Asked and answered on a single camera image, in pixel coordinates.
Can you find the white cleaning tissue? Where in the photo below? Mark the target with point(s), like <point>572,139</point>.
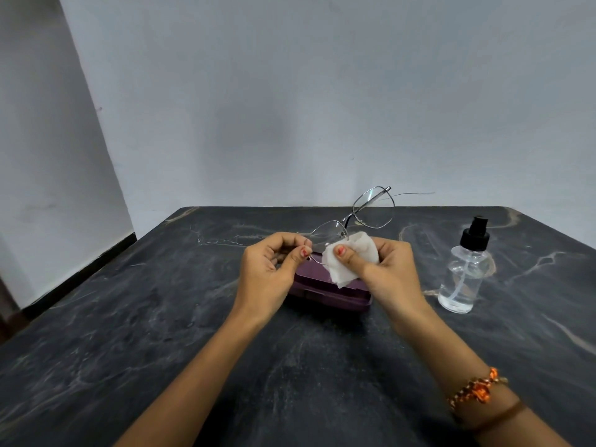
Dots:
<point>354,260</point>

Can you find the thin metal frame eyeglasses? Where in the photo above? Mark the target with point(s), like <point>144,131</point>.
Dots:
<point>368,209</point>

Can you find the person's left hand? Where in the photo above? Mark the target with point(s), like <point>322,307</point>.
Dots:
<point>260,279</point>

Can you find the brown thread wristband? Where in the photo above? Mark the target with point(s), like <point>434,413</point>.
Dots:
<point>498,414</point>

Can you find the clear spray bottle black cap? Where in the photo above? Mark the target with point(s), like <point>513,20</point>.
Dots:
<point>465,274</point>

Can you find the person's left thumb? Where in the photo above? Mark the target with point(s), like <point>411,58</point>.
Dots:
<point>299,257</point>

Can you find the person's right hand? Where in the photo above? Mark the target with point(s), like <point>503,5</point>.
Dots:
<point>389,274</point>

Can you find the person's right thumb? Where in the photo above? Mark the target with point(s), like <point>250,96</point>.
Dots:
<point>351,257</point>

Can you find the person's right forearm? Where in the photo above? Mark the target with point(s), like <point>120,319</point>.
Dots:
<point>465,372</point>

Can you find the person's left forearm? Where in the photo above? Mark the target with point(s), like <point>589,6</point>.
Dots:
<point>195,377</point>

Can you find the purple eyeglasses case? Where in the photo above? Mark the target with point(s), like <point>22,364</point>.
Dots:
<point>326,286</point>

